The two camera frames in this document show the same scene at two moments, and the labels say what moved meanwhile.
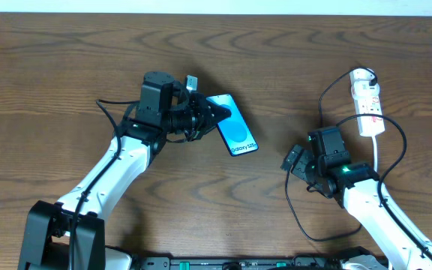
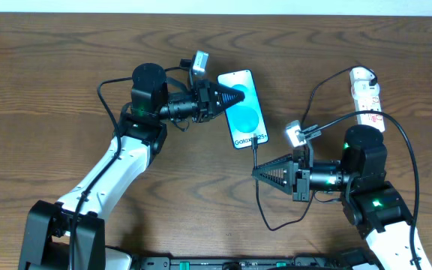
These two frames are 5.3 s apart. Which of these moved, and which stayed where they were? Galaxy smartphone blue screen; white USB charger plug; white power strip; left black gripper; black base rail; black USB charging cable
Moved: Galaxy smartphone blue screen; left black gripper; black USB charging cable
Stayed: white power strip; black base rail; white USB charger plug
